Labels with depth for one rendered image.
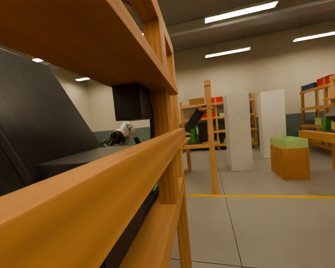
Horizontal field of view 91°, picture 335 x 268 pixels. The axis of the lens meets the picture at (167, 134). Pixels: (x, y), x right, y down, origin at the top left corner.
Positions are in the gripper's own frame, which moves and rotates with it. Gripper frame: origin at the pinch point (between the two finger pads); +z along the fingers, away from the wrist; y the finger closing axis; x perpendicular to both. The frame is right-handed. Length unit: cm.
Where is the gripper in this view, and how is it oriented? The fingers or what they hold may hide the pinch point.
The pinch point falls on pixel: (106, 144)
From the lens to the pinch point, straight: 93.1
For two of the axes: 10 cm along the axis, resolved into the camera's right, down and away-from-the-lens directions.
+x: 8.0, 5.9, 0.8
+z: -1.4, 3.2, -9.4
